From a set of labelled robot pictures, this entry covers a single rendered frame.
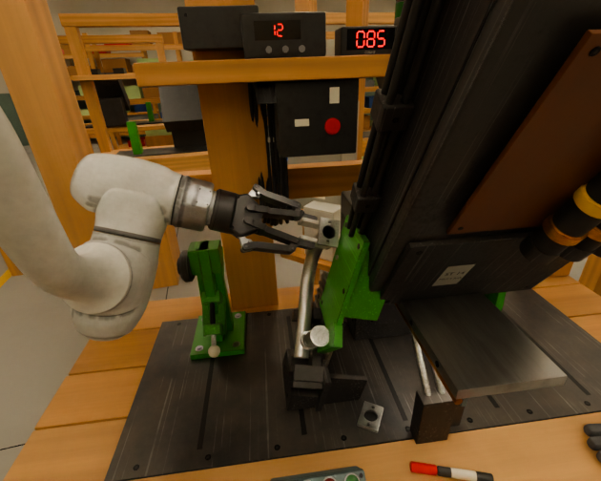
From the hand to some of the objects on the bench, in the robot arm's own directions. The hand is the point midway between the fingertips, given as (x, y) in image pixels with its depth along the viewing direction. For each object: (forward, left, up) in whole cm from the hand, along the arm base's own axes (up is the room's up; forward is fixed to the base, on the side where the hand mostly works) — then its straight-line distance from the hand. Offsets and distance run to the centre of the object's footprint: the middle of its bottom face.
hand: (316, 233), depth 66 cm
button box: (-29, +12, -37) cm, 48 cm away
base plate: (-4, -14, -35) cm, 38 cm away
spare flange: (-18, -4, -33) cm, 38 cm away
